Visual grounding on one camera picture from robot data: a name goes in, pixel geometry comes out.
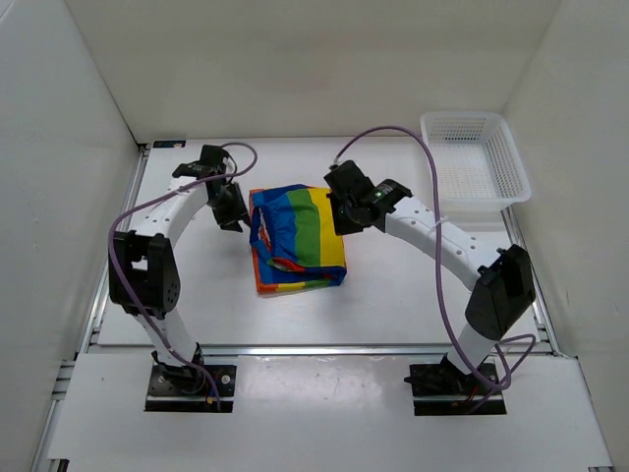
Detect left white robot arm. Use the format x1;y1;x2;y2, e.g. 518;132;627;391
109;177;250;393

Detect blue label sticker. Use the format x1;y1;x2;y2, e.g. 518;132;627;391
152;140;187;148

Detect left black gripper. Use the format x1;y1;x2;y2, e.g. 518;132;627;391
207;182;255;234

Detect silver aluminium rail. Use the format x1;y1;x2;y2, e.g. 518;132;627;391
86;341;553;357

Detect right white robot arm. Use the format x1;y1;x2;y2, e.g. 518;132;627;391
324;160;536;393

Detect rainbow striped shorts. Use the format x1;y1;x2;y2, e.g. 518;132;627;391
249;184;347;295

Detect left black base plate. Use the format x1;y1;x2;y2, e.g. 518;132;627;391
144;362;237;414

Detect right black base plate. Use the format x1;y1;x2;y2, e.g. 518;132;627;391
404;360;507;417

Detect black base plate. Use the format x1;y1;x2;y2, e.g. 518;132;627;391
404;360;507;417
144;362;237;414

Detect white plastic basket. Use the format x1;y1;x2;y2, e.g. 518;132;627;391
420;111;532;214

